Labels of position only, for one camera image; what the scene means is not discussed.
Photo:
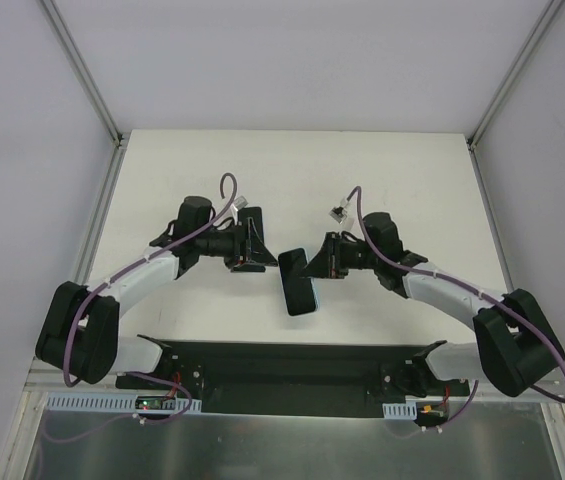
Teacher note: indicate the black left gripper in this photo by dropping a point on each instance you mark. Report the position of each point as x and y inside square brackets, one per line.
[241, 244]

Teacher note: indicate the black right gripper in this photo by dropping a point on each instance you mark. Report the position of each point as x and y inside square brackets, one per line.
[333, 255]

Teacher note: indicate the black phone teal edge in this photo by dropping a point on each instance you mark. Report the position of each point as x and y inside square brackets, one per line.
[296, 289]

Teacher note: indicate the black phone blue edge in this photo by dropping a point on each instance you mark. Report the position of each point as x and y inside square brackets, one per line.
[252, 219]

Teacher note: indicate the light blue phone case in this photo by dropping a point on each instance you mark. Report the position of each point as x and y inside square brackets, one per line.
[315, 296]

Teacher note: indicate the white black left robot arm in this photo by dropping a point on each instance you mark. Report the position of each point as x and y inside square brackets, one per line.
[81, 332]

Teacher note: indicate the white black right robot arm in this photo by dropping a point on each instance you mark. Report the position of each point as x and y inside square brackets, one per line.
[514, 348]

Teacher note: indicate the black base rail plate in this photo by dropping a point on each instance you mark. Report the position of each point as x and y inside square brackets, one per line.
[340, 381]

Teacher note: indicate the right slotted cable duct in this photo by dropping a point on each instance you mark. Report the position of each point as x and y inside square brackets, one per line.
[405, 411]

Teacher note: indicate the slotted cable duct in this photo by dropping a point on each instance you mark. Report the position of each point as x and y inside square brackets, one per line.
[405, 411]
[120, 403]

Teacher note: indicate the left slotted cable duct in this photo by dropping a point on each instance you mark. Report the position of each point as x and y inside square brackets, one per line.
[120, 403]

